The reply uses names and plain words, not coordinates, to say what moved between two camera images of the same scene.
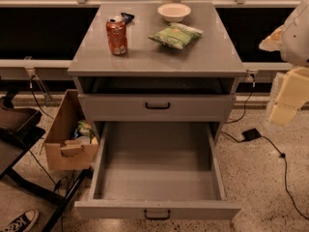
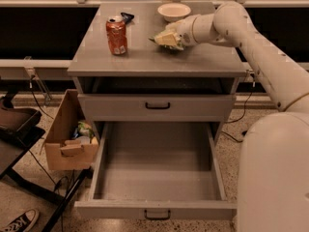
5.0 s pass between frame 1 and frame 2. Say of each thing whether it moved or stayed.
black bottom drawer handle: stayed
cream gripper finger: moved
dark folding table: stayed
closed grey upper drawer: stayed
